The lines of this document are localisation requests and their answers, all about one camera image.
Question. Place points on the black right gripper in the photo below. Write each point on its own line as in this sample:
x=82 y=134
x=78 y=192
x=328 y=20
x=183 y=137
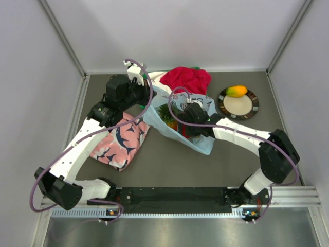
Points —
x=193 y=134

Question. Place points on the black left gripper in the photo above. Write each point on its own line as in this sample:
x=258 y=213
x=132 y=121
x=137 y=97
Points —
x=145 y=90

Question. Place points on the light blue cartoon plastic bag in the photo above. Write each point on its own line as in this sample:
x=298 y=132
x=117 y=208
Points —
x=152 y=117

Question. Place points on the plastic pineapple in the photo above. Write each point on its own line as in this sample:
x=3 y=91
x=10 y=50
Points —
x=166 y=117

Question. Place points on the yellow green mango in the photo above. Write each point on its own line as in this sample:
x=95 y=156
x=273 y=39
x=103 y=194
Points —
x=236 y=91

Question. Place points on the red bell pepper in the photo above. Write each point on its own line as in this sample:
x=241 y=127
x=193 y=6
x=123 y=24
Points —
x=183 y=131

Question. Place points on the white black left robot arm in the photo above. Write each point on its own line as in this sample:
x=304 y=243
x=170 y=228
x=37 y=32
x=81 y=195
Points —
x=58 y=182

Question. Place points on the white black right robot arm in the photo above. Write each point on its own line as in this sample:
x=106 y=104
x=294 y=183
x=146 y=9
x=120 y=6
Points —
x=278 y=157

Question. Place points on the white cloth in tray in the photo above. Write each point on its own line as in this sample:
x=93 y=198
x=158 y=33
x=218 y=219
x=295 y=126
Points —
x=156 y=77

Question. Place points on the red crumpled cloth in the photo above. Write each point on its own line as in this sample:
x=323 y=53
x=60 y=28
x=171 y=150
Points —
x=195 y=80

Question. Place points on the black patterned plate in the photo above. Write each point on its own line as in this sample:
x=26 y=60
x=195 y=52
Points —
x=242 y=108

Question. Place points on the pink patterned cloth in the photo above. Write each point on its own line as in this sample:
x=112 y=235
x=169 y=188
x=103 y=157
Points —
x=120 y=146

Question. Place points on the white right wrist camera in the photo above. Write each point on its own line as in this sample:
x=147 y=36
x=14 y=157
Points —
x=190 y=101

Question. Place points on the slotted cable duct rail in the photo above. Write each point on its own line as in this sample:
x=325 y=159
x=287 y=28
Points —
x=107 y=213

